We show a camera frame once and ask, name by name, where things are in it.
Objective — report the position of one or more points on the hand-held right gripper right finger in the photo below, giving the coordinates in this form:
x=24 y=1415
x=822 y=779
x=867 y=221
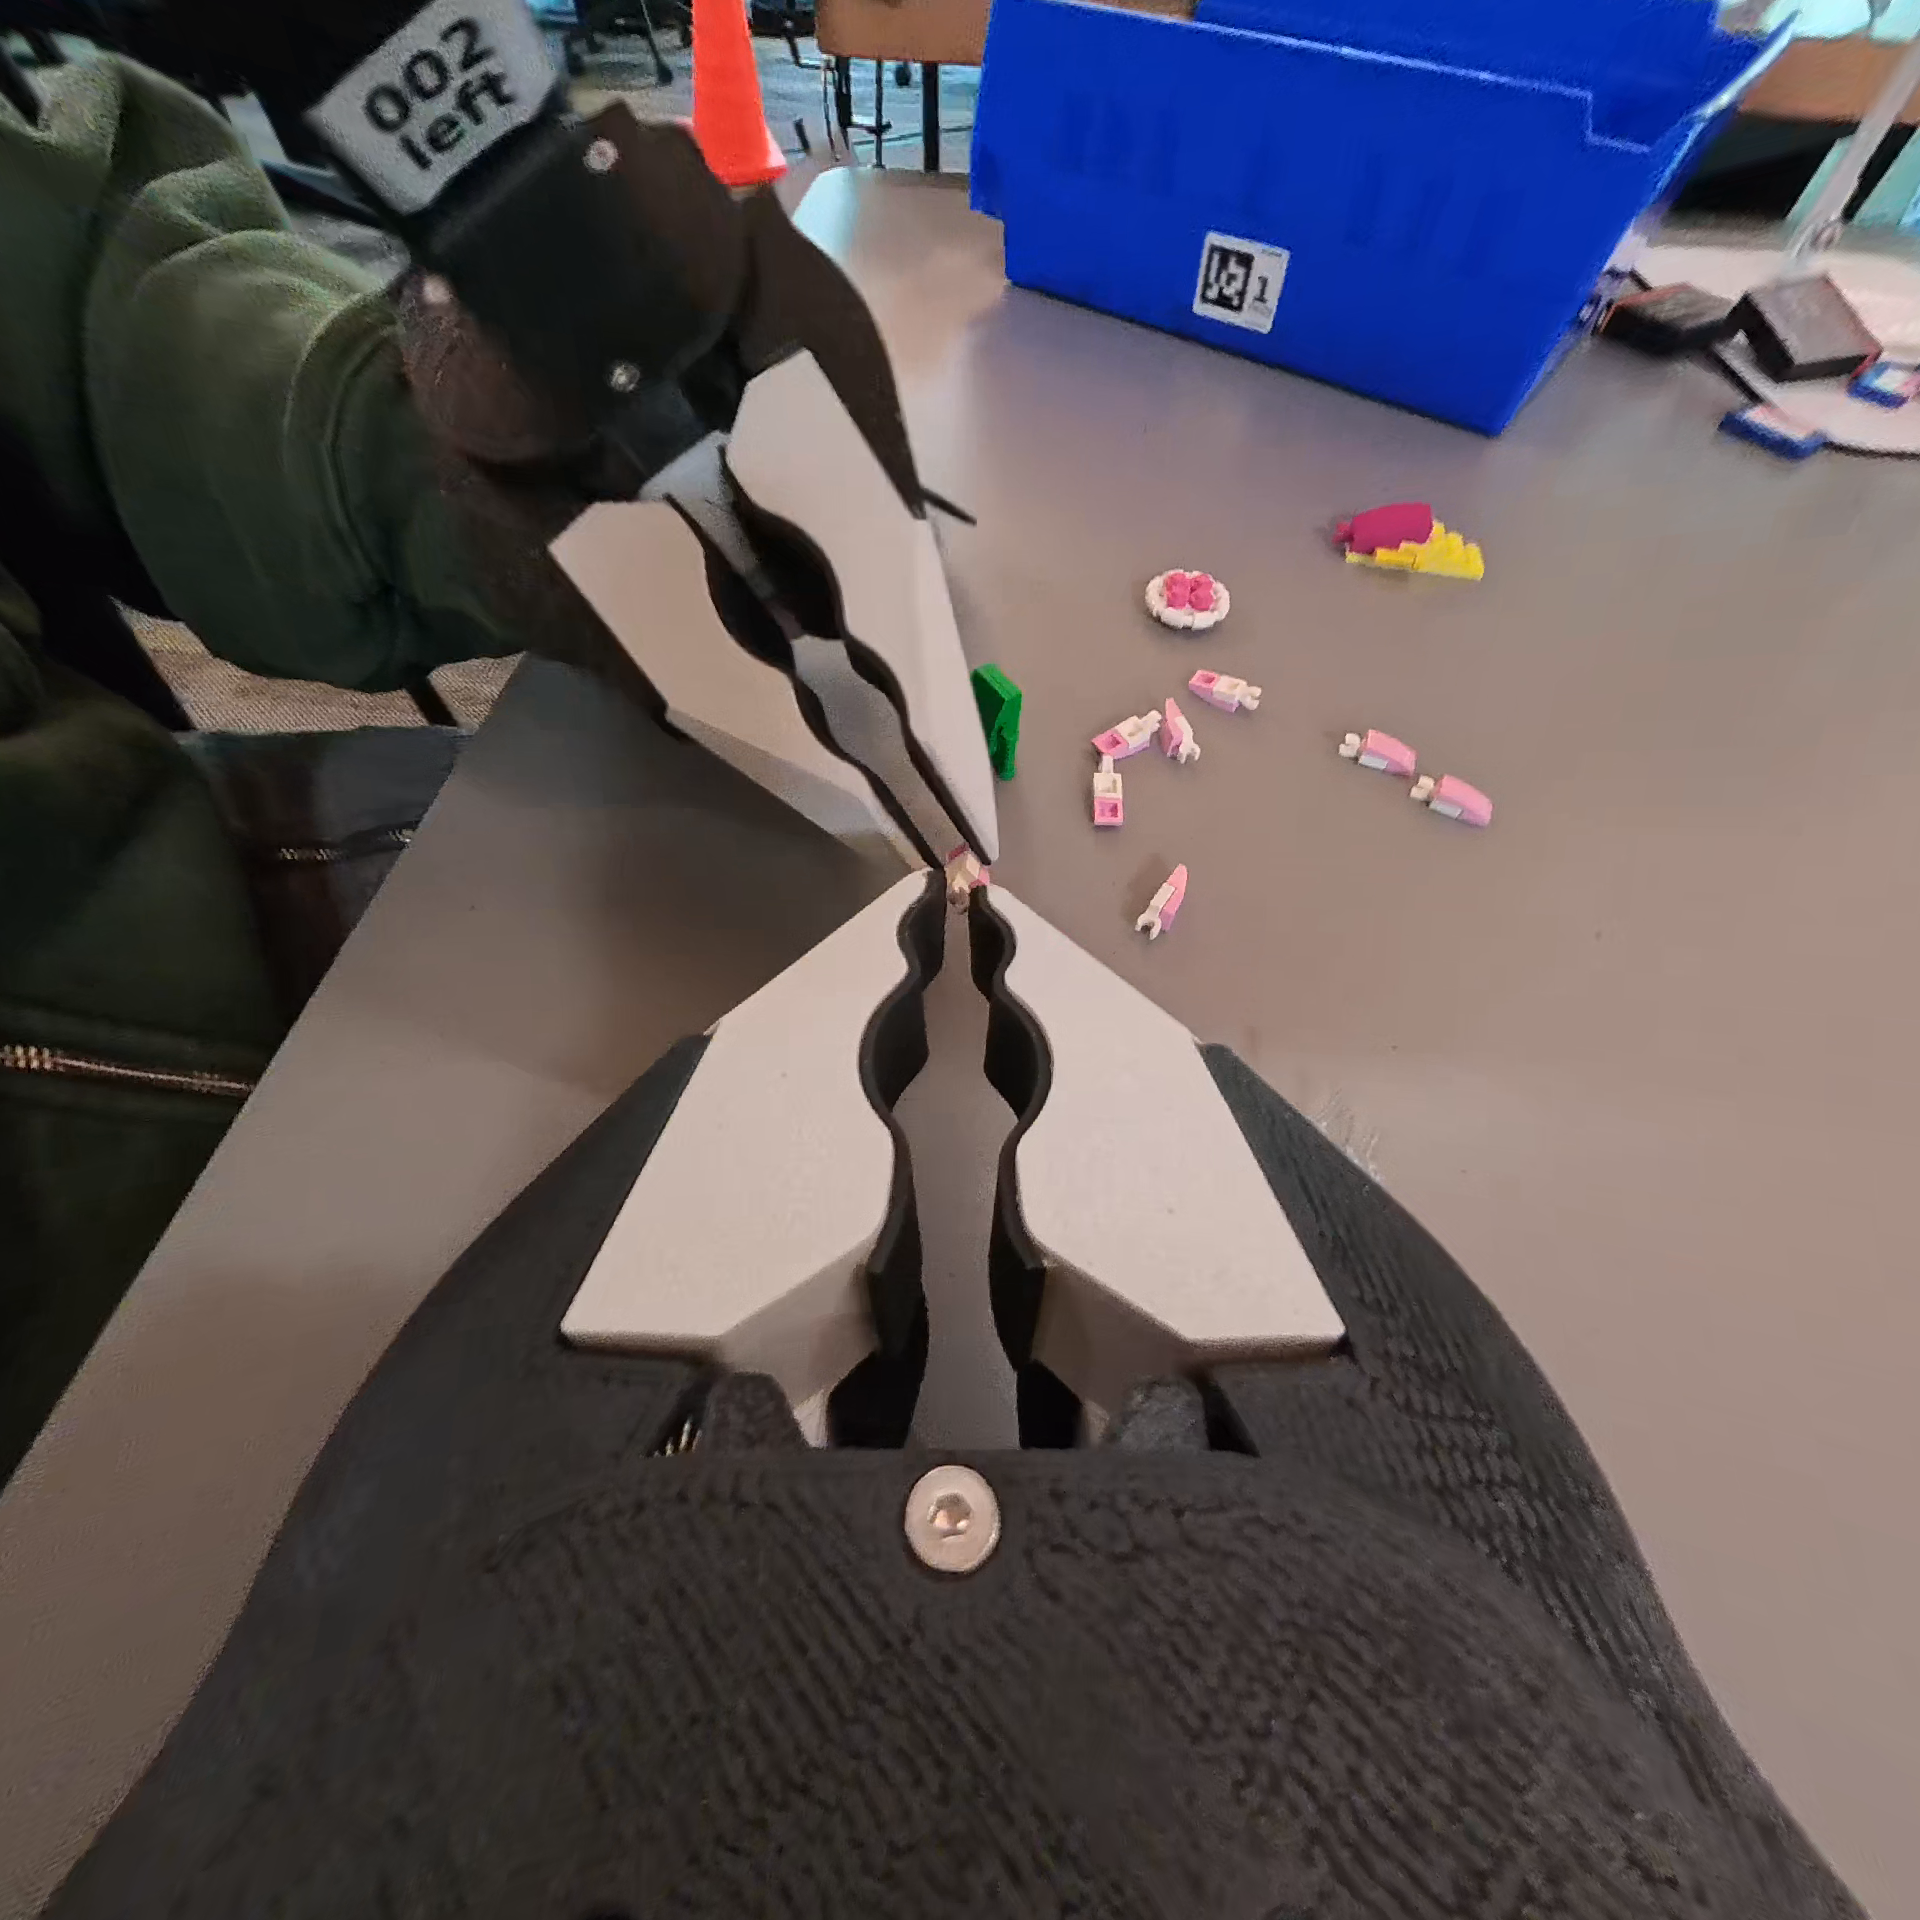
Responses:
x=1153 y=1200

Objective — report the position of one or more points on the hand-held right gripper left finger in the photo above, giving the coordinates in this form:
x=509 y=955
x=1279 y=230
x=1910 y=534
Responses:
x=745 y=1172

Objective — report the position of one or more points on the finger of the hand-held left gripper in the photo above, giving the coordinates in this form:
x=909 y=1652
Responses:
x=675 y=633
x=876 y=569

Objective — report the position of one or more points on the small pink white lego piece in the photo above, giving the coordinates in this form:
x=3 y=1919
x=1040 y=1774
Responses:
x=960 y=873

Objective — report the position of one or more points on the person's left forearm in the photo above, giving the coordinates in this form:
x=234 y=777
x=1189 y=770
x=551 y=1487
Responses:
x=225 y=375

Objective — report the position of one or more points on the green lego piece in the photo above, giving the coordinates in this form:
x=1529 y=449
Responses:
x=999 y=717

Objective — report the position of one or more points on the round white pink lego plate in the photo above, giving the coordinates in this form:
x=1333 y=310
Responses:
x=1189 y=599

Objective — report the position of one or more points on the group of pink lego petals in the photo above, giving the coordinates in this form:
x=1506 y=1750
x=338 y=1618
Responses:
x=1455 y=799

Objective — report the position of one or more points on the orange traffic cone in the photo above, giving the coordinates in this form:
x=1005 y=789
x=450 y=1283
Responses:
x=737 y=86

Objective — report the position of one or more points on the yellow piece at edge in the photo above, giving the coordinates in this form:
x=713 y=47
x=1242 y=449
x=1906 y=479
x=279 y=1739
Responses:
x=1393 y=523

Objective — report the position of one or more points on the blue plastic bin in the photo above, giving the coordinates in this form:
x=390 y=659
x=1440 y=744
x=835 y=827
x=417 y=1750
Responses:
x=1351 y=151

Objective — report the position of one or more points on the person's dark green jacket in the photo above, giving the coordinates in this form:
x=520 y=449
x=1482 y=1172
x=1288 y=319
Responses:
x=109 y=930

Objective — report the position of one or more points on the black red box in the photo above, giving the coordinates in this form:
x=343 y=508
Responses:
x=1665 y=319

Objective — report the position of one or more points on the small blue card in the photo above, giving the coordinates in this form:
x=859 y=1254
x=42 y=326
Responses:
x=1890 y=380
x=1776 y=437

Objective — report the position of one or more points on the white sheet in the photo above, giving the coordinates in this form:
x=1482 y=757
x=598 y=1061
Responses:
x=1876 y=429

